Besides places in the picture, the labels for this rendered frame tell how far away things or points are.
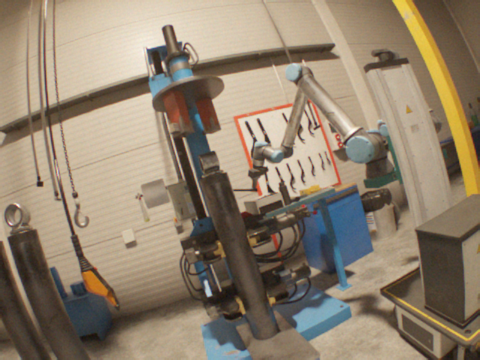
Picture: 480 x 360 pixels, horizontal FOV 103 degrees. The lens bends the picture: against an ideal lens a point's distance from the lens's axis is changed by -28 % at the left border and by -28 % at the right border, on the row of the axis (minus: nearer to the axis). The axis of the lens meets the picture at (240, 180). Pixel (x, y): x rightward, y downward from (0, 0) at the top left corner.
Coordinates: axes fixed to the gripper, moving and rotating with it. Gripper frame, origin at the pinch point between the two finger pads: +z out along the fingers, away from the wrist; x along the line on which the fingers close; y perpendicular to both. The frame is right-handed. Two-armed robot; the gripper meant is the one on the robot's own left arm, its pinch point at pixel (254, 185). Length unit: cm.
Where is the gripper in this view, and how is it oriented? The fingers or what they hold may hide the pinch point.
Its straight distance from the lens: 199.7
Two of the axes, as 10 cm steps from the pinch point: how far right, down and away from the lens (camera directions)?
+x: -7.1, 2.1, -6.7
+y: -6.9, -3.9, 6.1
